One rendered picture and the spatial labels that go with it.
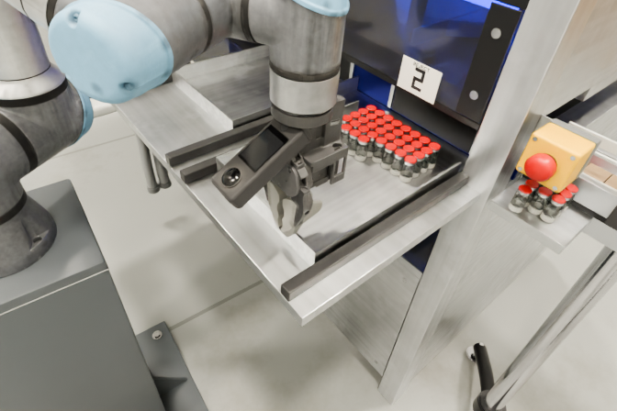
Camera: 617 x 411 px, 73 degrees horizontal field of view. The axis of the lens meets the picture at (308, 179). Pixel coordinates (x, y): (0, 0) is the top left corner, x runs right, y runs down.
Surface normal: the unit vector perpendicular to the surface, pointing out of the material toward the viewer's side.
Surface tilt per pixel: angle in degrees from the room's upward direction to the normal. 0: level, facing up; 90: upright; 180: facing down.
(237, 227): 0
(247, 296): 0
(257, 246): 0
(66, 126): 91
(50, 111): 91
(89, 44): 90
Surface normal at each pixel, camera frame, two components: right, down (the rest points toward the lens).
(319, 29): 0.29, 0.63
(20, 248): 0.79, 0.17
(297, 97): -0.11, 0.63
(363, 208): 0.06, -0.76
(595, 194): -0.77, 0.38
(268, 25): -0.37, 0.64
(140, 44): 0.85, -0.03
